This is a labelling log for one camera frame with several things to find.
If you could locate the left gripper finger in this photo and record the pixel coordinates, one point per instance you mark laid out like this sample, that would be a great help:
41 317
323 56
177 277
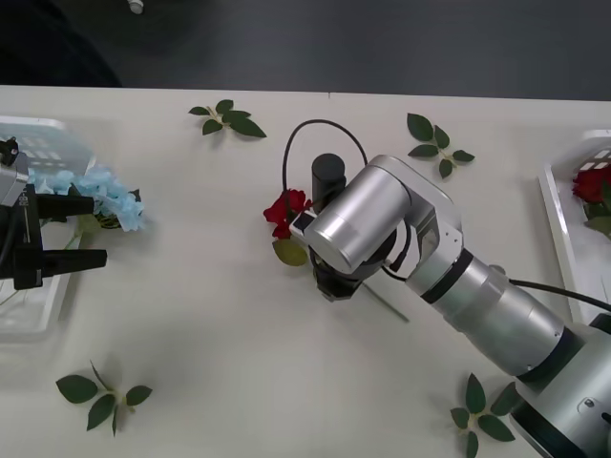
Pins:
57 261
62 207

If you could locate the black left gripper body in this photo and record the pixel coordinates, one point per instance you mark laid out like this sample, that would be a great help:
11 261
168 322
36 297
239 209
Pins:
32 224

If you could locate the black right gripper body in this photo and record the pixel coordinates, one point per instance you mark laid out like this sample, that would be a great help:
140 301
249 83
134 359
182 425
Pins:
341 286

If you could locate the red rose with green stem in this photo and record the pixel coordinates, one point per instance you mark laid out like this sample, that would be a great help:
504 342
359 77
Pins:
281 212
589 183

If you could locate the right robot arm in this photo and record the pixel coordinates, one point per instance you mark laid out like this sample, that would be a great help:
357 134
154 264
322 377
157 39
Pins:
363 214

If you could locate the shallow white box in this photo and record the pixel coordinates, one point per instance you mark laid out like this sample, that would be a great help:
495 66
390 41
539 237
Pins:
573 257
28 319

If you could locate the loose green leaf twig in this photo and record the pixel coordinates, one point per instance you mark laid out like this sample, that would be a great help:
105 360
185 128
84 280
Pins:
420 126
243 124
494 426
76 387

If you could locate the small white round object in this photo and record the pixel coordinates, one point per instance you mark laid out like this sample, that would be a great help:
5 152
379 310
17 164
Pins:
136 6

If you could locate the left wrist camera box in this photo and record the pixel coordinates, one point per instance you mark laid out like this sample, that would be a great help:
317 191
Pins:
12 188

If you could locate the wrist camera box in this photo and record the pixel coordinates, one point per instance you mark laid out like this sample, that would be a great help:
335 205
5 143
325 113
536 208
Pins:
303 226
12 188

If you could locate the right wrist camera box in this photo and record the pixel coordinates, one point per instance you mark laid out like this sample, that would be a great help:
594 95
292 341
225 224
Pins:
303 226

